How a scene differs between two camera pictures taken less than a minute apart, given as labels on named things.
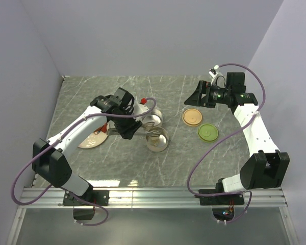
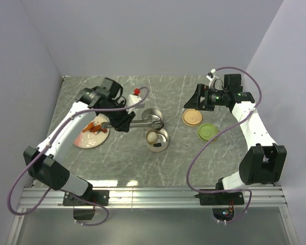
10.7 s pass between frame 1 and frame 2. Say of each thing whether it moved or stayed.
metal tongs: moved
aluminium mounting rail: stayed
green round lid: stayed
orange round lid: stayed
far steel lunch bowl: stayed
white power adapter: moved
